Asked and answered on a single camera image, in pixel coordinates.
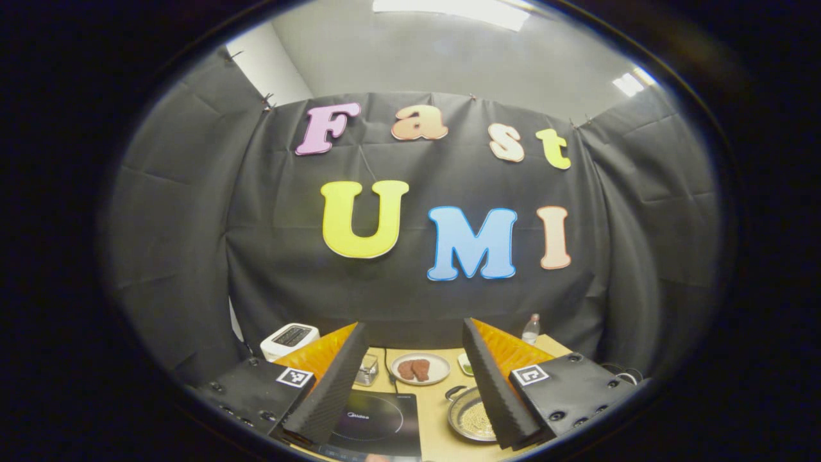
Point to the large ceiling light panel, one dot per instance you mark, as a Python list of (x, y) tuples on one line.
[(449, 9)]

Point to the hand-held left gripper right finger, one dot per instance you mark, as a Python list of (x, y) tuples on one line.
[(494, 398)]

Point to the white divided dish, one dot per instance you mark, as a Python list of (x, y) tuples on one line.
[(465, 366)]

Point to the small ceiling light panel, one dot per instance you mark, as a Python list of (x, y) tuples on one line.
[(632, 82)]

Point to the black induction cooktop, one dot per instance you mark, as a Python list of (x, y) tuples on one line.
[(385, 417)]

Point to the red meat piece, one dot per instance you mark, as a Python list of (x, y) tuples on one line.
[(406, 370), (421, 370)]

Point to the pile of soybeans in pot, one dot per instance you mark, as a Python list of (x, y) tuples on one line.
[(478, 420)]

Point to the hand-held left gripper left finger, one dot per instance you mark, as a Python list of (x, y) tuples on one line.
[(330, 398)]

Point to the black backdrop cloth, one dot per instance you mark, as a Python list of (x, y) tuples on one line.
[(256, 224)]

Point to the white toaster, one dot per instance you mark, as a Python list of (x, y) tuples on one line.
[(276, 350)]

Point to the clear water bottle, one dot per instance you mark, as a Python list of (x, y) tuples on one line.
[(530, 330)]

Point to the white round plate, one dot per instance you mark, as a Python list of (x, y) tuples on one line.
[(441, 369)]

